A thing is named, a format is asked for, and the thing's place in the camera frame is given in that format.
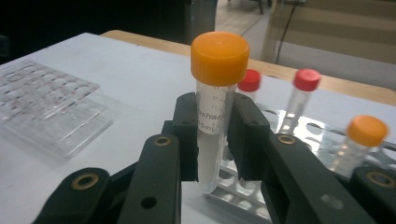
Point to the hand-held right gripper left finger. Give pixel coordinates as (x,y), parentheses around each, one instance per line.
(186,140)

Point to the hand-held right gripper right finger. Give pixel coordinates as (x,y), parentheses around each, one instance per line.
(249,140)

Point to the metal test tube rack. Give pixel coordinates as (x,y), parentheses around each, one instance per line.
(249,199)

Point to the red cap test tube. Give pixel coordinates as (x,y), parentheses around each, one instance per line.
(249,80)
(306,79)

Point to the orange cap test tube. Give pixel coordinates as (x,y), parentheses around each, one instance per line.
(367,130)
(219,59)

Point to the clear plastic tube rack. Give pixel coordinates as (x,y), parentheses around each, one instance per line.
(56,118)

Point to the dark grey cabinet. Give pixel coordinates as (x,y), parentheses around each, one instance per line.
(200,18)

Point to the light wooden cabinet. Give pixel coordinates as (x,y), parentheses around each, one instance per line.
(342,31)

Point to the black curtain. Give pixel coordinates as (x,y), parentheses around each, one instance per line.
(77,15)

